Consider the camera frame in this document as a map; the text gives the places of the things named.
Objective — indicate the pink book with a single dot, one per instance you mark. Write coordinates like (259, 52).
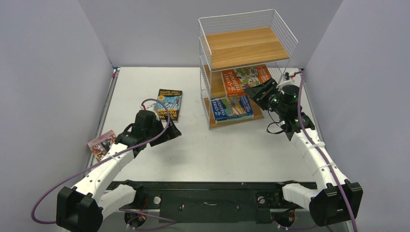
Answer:
(101, 145)

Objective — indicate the orange 78-storey treehouse book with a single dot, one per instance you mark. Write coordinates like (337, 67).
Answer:
(237, 80)

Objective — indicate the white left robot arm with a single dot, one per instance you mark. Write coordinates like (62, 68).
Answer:
(99, 179)

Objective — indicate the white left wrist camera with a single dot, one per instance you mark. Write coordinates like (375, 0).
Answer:
(152, 107)

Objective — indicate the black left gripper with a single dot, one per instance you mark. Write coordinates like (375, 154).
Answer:
(171, 133)

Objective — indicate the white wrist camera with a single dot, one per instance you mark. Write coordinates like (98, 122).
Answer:
(288, 80)
(152, 107)

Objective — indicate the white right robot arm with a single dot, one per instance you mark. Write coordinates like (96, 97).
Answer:
(320, 166)

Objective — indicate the black 169-storey treehouse book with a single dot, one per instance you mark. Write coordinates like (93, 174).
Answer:
(171, 99)

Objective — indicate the blue 91-storey treehouse book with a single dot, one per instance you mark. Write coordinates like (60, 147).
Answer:
(231, 107)

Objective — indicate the yellow Brideshead Revisited book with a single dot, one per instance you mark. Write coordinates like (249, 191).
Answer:
(230, 120)

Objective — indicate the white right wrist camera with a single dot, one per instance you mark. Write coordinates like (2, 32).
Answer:
(288, 80)

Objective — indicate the white wire wooden shelf rack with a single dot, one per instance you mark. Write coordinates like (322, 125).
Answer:
(237, 41)

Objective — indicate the aluminium frame rail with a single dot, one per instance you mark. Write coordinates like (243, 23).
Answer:
(208, 202)

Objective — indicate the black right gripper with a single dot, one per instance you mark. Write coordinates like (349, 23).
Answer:
(264, 95)

